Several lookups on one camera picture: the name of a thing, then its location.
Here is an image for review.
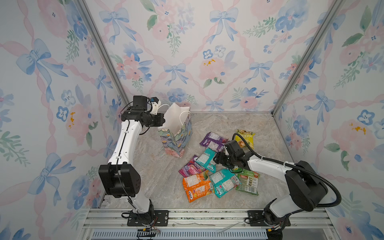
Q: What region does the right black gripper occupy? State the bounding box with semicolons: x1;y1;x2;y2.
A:
211;152;237;169

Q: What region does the teal candy packet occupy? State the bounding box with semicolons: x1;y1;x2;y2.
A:
196;148;217;174
210;169;241;199

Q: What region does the floral paper gift bag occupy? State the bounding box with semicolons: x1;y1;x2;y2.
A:
158;103;193;158

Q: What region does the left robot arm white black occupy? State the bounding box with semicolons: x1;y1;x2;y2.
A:
99;96;165;215

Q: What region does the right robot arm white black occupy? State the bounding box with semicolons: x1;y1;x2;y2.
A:
213;140;328;226

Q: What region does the purple snack packet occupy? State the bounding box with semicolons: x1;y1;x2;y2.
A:
200;132;229;153

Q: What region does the magenta Fox's candy packet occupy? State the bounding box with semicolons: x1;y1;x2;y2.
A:
179;155;206;178

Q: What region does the green snack packet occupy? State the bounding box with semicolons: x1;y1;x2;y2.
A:
236;169;260;196

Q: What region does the yellow snack packet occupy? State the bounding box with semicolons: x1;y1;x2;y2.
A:
235;130;255;149

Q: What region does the orange candy packet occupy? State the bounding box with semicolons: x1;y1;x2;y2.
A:
183;170;214;203

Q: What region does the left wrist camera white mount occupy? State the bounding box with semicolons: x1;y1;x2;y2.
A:
150;97;162;115

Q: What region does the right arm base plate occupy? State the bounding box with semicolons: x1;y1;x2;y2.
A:
244;210;291;228

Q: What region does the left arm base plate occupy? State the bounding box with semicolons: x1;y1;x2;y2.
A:
127;210;170;227

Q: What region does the aluminium rail frame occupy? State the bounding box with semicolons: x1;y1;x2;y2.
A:
78;209;340;240

